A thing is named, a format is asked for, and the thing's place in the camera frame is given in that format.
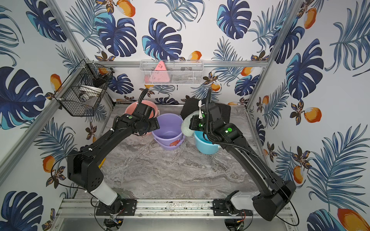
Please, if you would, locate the purple plastic bucket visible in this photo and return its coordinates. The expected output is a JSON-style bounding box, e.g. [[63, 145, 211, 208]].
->
[[152, 113, 185, 151]]

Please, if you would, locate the turquoise plastic bucket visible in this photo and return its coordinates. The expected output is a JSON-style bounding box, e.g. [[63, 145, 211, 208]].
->
[[194, 131, 221, 155]]

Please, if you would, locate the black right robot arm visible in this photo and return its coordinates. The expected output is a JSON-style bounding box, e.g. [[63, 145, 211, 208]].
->
[[189, 100, 296, 221]]

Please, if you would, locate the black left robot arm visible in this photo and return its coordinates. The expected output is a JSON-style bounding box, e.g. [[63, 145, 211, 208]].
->
[[66, 103, 160, 214]]

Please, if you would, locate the pink plastic bucket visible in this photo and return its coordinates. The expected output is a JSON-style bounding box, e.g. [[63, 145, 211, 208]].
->
[[125, 100, 159, 135]]

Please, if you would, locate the black plastic tool case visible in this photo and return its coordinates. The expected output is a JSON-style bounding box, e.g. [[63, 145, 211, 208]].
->
[[180, 98, 231, 123]]

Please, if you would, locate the pink triangular object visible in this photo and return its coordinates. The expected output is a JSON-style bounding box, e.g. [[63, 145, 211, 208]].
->
[[149, 61, 171, 83]]

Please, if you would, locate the white wire shelf basket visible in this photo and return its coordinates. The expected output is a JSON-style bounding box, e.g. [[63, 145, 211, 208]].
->
[[140, 60, 204, 85]]

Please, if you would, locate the yellow handled screwdriver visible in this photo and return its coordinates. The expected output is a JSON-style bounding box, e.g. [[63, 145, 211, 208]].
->
[[98, 158, 106, 168]]

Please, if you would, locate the black wire basket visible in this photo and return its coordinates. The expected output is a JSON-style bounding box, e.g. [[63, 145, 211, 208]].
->
[[53, 60, 114, 117]]

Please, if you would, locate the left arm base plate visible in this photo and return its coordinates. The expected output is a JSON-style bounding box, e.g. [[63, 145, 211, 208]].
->
[[95, 199, 137, 216]]

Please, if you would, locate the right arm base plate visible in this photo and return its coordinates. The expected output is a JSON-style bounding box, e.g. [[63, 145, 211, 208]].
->
[[210, 199, 252, 217]]

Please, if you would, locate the aluminium front rail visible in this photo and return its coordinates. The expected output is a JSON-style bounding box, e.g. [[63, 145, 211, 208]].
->
[[56, 198, 294, 219]]

